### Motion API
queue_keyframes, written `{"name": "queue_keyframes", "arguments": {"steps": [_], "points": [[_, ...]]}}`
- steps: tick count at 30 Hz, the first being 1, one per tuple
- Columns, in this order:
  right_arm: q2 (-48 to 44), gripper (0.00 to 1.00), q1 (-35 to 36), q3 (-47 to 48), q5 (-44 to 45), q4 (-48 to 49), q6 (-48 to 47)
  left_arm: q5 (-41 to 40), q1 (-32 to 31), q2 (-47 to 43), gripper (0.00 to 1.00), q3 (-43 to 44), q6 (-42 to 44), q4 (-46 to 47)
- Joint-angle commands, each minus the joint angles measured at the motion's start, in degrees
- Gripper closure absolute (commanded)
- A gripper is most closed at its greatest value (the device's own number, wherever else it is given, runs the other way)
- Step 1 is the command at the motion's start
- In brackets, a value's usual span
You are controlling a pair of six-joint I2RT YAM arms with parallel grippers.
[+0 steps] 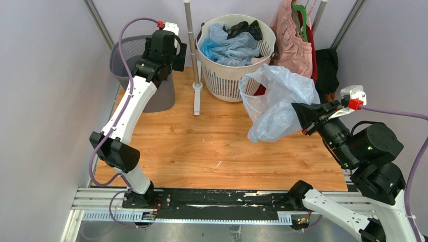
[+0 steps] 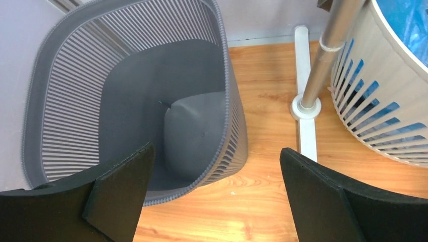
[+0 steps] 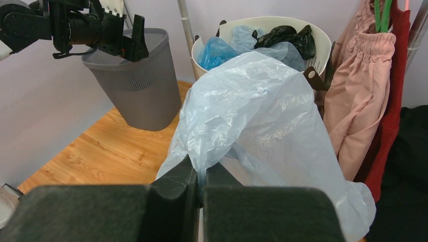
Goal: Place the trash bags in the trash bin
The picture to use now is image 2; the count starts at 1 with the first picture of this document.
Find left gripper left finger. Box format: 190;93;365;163
1;143;155;241

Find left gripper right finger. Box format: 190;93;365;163
280;148;427;241

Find white slotted laundry basket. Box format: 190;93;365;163
330;1;427;167

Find grey mesh trash bin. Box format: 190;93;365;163
22;1;248;206

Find white rack base foot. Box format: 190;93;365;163
290;25;322;162

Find silver clothes rack pole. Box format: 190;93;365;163
306;0;365;97

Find bright blue plastic bag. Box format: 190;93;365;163
377;0;427;66

